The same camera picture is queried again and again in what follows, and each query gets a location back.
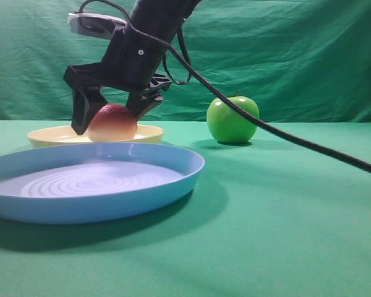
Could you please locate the blue plate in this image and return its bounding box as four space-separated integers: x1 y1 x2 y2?
0 142 205 225

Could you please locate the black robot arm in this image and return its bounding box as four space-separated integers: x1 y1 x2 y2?
64 1 198 135

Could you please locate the green backdrop cloth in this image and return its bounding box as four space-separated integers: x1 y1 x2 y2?
0 1 371 122

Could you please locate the green apple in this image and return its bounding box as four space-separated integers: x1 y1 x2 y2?
207 90 260 144

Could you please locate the thick black cable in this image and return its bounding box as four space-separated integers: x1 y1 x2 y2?
80 0 371 179

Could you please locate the green tablecloth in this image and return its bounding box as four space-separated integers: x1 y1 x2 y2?
0 121 371 296

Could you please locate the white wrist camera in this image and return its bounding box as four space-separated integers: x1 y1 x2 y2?
67 12 127 40

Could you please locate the yellow plate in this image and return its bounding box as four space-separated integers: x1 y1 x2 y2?
27 124 164 148

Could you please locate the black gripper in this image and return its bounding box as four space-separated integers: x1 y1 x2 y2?
64 25 171 136

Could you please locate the thin black cable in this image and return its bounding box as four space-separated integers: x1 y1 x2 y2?
163 18 195 86

